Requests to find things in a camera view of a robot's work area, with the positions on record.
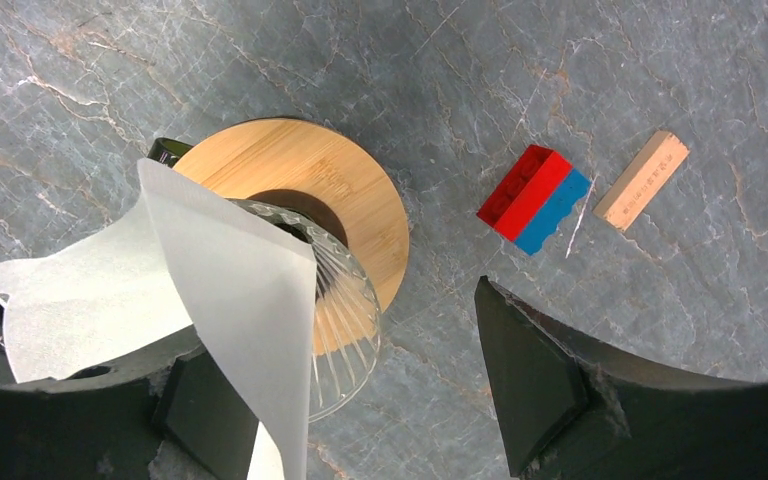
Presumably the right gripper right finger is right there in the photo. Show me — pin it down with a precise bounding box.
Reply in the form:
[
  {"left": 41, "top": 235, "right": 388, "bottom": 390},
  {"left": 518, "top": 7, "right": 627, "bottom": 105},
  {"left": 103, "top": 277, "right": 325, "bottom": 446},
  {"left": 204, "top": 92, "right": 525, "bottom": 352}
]
[{"left": 474, "top": 277, "right": 768, "bottom": 479}]

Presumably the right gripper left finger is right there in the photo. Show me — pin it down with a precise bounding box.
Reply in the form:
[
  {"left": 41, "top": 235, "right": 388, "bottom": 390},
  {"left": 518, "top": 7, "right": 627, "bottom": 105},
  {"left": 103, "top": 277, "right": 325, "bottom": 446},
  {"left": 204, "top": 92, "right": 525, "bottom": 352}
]
[{"left": 0, "top": 327, "right": 258, "bottom": 479}]

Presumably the white paper filter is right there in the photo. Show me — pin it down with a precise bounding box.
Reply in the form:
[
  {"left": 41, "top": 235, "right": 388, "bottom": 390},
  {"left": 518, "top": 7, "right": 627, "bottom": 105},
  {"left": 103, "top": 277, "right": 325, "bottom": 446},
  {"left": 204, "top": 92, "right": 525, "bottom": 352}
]
[{"left": 0, "top": 159, "right": 316, "bottom": 479}]

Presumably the clear glass dripper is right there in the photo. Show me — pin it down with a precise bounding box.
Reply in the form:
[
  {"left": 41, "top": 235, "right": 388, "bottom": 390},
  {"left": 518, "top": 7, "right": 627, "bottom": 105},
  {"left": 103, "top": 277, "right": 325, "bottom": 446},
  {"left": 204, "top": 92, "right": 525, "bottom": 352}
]
[{"left": 232, "top": 199, "right": 381, "bottom": 422}]

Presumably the wooden ring holder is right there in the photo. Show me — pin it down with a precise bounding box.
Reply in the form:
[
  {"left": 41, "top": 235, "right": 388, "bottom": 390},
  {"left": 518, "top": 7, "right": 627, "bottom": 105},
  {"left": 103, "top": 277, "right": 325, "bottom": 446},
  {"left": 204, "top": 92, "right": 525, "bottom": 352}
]
[{"left": 173, "top": 118, "right": 411, "bottom": 357}]

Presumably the long wooden block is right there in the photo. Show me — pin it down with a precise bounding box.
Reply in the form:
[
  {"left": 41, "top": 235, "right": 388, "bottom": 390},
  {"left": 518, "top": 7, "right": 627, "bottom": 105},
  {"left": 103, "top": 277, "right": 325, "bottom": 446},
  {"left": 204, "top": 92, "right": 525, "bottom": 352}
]
[{"left": 593, "top": 130, "right": 689, "bottom": 232}]

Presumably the red blue block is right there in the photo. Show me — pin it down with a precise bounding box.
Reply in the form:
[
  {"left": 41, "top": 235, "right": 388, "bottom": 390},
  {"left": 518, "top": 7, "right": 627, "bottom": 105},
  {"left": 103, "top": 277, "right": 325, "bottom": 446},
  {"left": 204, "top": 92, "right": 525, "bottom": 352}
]
[{"left": 476, "top": 144, "right": 591, "bottom": 255}]

